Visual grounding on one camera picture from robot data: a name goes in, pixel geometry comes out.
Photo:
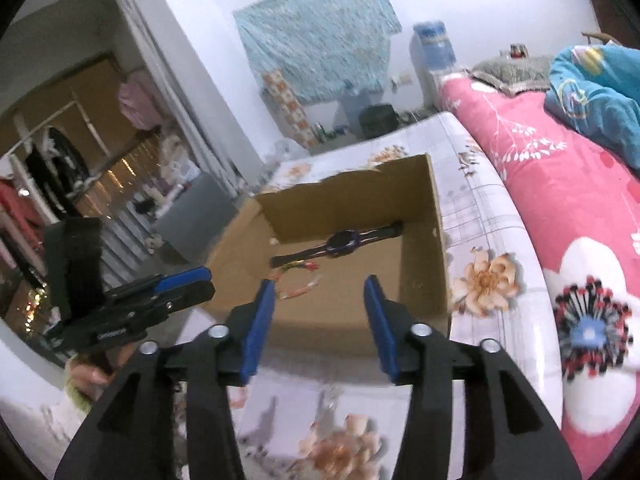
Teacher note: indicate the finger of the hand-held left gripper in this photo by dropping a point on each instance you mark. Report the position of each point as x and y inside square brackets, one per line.
[182, 276]
[185, 297]

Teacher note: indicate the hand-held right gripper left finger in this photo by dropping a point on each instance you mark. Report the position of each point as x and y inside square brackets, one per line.
[257, 330]

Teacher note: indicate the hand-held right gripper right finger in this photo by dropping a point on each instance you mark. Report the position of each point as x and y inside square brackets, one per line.
[382, 330]

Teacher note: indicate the brown cardboard box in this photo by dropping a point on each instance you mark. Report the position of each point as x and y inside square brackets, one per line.
[310, 325]

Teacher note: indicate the black smartwatch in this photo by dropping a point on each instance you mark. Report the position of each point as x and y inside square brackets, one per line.
[342, 241]

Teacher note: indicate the person's left hand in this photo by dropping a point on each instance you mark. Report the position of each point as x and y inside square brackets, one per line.
[90, 375]

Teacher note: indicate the grey storage box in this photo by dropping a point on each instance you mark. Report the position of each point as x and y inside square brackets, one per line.
[195, 220]

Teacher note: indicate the red hanging garment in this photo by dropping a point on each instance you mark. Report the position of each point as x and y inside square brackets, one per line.
[17, 220]

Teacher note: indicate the black hanging garment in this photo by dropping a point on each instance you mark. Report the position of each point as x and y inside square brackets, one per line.
[57, 170]

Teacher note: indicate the floral tablecloth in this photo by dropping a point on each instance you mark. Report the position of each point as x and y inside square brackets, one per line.
[490, 330]

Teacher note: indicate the pink hanging garment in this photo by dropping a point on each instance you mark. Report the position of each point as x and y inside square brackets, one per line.
[140, 100]

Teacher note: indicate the orange patterned panel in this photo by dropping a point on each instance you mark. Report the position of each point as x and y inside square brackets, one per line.
[287, 110]

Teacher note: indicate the black bin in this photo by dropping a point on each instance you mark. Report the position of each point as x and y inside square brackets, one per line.
[377, 121]

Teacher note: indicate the clear water jug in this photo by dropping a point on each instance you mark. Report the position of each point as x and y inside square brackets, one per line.
[352, 107]

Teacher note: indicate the pink floral blanket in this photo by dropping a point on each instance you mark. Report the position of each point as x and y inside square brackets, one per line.
[565, 195]

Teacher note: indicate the white water dispenser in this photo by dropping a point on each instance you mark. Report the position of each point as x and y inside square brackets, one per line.
[425, 85]

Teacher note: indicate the teal patterned cloth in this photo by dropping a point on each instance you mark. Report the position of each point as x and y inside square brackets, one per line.
[315, 30]

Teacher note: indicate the grey pillow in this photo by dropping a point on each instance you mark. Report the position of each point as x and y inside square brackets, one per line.
[510, 72]

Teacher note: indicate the blue printed blanket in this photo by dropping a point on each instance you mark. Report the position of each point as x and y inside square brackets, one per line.
[595, 95]

